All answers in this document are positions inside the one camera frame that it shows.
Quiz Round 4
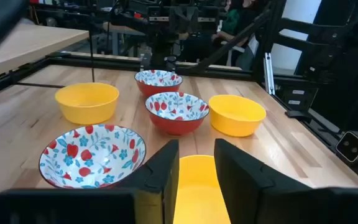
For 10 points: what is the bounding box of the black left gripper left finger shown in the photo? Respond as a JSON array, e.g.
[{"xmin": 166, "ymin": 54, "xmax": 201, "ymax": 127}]
[{"xmin": 0, "ymin": 139, "xmax": 180, "ymax": 224}]

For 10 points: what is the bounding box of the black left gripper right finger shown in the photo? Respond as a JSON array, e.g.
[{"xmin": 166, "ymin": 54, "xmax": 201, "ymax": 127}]
[{"xmin": 214, "ymin": 138, "xmax": 358, "ymax": 224}]

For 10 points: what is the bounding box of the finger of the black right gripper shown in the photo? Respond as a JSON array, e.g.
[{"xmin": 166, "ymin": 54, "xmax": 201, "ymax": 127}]
[
  {"xmin": 185, "ymin": 6, "xmax": 200, "ymax": 34},
  {"xmin": 168, "ymin": 6, "xmax": 183, "ymax": 34}
]

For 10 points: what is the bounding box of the red floral ceramic bowl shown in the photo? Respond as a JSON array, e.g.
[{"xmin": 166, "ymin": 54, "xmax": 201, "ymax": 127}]
[
  {"xmin": 144, "ymin": 91, "xmax": 210, "ymax": 136},
  {"xmin": 134, "ymin": 69, "xmax": 184, "ymax": 98},
  {"xmin": 38, "ymin": 123, "xmax": 147, "ymax": 190}
]

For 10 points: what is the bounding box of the yellow plastic mini bowl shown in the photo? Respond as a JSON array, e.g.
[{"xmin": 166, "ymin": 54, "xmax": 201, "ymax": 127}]
[
  {"xmin": 54, "ymin": 82, "xmax": 120, "ymax": 126},
  {"xmin": 174, "ymin": 154, "xmax": 231, "ymax": 224},
  {"xmin": 208, "ymin": 94, "xmax": 267, "ymax": 138}
]

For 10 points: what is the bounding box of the person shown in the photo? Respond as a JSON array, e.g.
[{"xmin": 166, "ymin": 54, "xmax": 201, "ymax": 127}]
[{"xmin": 211, "ymin": 0, "xmax": 272, "ymax": 71}]

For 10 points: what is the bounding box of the black labelled controller box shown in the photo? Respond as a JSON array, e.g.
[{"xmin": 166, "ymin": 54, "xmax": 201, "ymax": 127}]
[
  {"xmin": 286, "ymin": 86, "xmax": 318, "ymax": 99},
  {"xmin": 281, "ymin": 98, "xmax": 313, "ymax": 110}
]

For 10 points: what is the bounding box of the wooden shelf with black legs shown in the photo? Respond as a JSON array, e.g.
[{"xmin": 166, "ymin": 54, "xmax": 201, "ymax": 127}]
[{"xmin": 0, "ymin": 23, "xmax": 96, "ymax": 90}]

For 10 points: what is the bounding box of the black aluminium table frame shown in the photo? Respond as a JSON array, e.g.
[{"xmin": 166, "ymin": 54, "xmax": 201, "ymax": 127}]
[{"xmin": 0, "ymin": 0, "xmax": 358, "ymax": 189}]

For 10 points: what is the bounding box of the black plastic frame clamp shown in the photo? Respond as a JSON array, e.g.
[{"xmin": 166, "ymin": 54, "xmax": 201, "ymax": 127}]
[{"xmin": 284, "ymin": 110, "xmax": 313, "ymax": 124}]

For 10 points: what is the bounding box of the silver aluminium bracket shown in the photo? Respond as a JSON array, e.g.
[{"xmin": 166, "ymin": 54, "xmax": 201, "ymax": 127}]
[{"xmin": 262, "ymin": 52, "xmax": 275, "ymax": 96}]

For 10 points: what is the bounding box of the black table-level camera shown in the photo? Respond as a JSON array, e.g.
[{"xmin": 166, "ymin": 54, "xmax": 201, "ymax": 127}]
[{"xmin": 335, "ymin": 130, "xmax": 358, "ymax": 172}]

